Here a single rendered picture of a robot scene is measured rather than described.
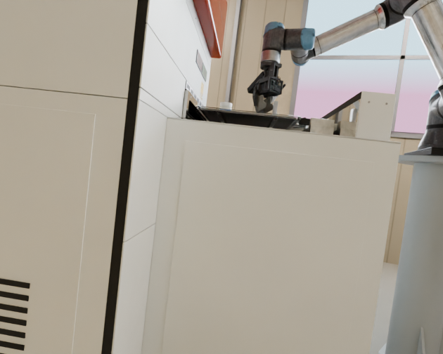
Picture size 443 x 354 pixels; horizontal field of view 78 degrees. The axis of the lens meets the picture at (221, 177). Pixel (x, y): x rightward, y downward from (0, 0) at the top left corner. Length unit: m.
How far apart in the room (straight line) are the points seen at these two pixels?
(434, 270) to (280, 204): 0.67
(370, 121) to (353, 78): 2.09
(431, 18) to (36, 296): 1.35
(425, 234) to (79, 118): 1.14
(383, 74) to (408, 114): 0.42
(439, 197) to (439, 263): 0.23
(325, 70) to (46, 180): 2.65
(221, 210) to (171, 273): 0.23
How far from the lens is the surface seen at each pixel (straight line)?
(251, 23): 3.28
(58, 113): 0.69
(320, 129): 1.03
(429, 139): 1.26
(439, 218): 1.23
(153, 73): 0.69
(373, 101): 0.91
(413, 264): 1.26
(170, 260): 0.83
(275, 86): 1.12
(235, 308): 0.85
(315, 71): 2.97
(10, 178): 0.75
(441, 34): 1.20
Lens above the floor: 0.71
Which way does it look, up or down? 3 degrees down
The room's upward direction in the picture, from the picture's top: 7 degrees clockwise
